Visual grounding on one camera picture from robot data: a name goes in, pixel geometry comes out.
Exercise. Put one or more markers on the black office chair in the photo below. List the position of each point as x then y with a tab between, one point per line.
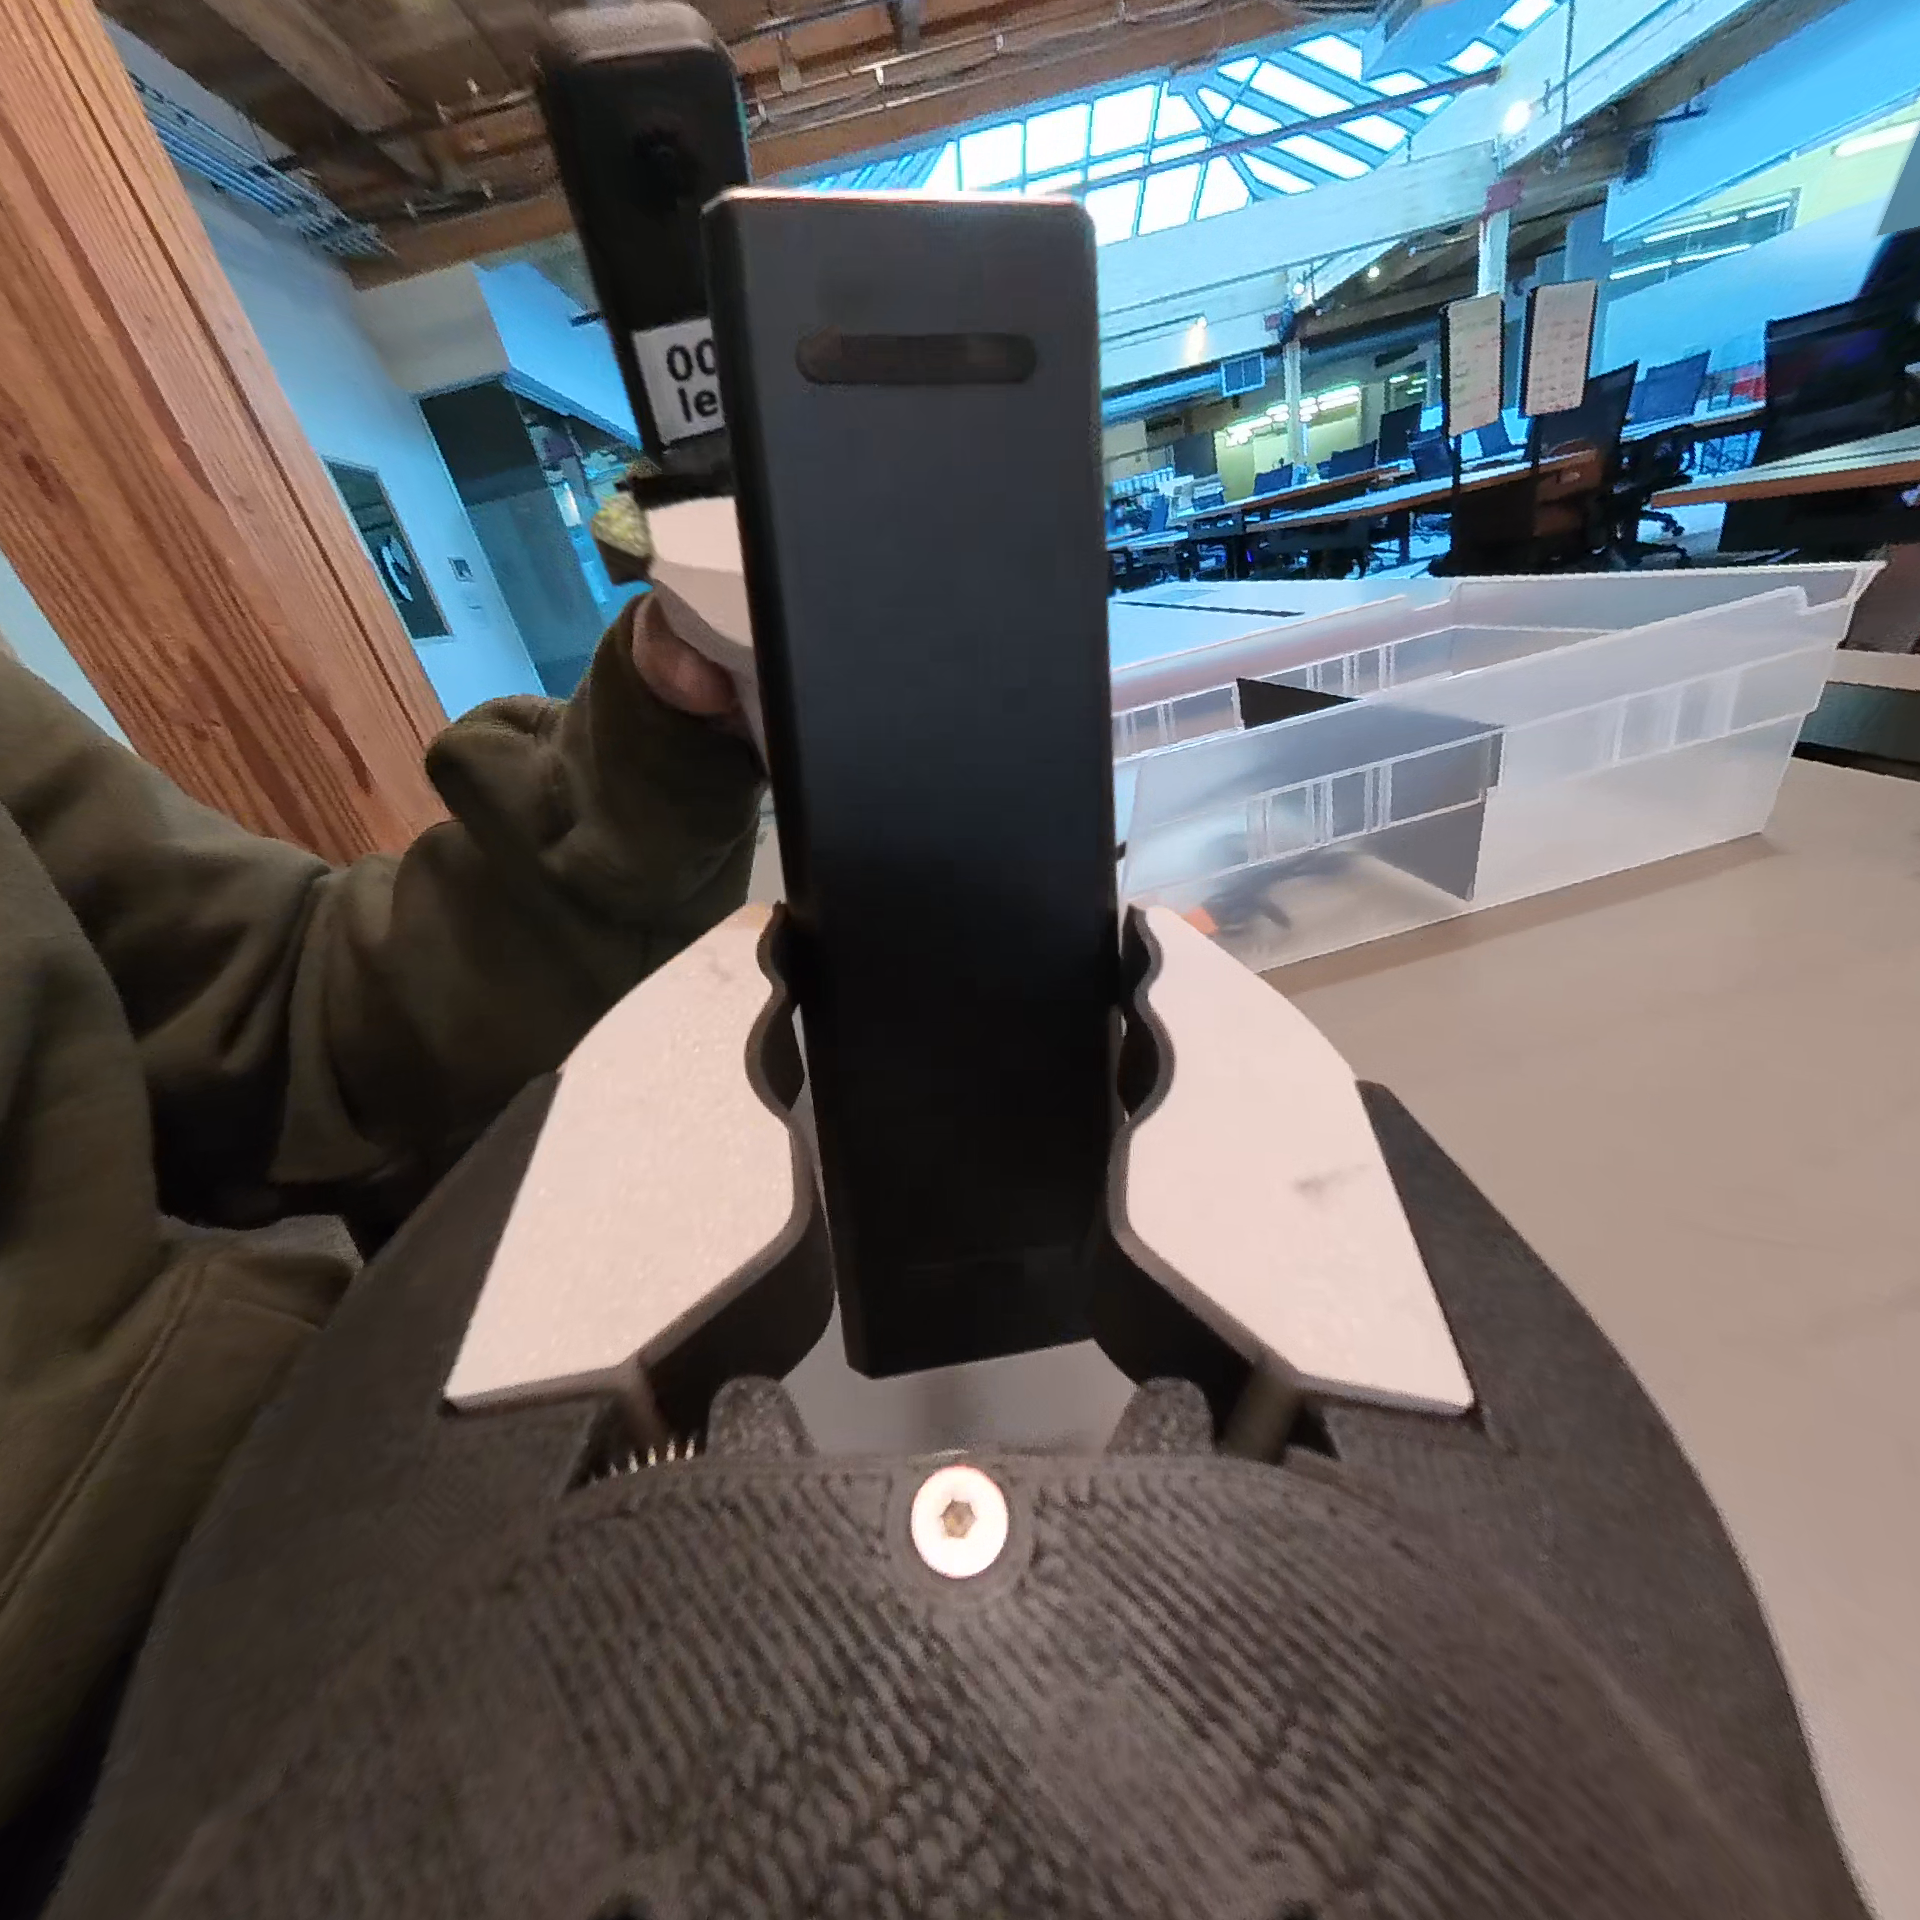
1560	494

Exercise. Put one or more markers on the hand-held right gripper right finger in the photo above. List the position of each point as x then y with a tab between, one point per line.
1275	1200

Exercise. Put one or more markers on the white table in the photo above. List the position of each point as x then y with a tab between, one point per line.
1244	623

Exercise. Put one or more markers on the grey door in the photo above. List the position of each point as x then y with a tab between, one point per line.
509	556

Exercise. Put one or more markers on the clear plastic bin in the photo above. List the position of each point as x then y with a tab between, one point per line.
1650	623
1650	795

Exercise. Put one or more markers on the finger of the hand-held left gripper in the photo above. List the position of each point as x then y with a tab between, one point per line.
705	600

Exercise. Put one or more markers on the orange black small tool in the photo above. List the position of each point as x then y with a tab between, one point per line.
1237	908

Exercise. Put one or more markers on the glass skylight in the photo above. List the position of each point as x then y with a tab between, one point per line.
1201	136

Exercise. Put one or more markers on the black bin divider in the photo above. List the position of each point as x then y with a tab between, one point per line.
1424	825
1289	704

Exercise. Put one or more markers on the grey desk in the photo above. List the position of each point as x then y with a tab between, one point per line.
1650	1200

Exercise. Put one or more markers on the person's olive sweatshirt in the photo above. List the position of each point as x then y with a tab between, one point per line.
89	1200

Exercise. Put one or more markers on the paper flip chart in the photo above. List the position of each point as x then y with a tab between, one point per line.
1560	345
1472	360

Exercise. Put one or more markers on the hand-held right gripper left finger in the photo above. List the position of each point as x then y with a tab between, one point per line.
644	1200

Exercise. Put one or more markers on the row of office desks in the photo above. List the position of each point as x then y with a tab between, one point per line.
1289	518

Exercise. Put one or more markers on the person's left hand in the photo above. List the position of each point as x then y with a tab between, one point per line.
682	668

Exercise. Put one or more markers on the dark wall poster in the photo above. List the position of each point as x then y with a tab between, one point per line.
394	556

